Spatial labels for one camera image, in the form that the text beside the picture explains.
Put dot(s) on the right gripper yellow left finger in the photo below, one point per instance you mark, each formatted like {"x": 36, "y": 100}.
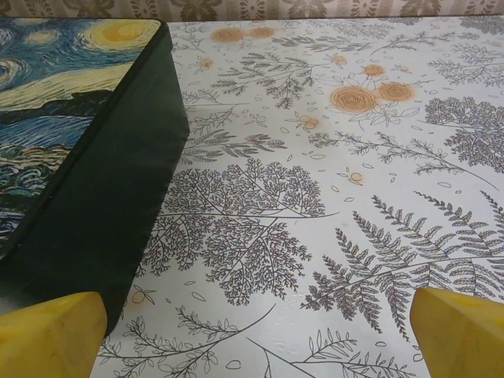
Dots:
{"x": 51, "y": 338}

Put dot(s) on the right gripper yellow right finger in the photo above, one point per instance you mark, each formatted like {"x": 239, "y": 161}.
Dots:
{"x": 456, "y": 338}

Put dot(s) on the black box starry night lid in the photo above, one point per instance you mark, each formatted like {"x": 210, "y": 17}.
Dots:
{"x": 98, "y": 165}

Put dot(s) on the white floral tablecloth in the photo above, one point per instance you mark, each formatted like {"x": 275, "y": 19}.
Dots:
{"x": 315, "y": 189}

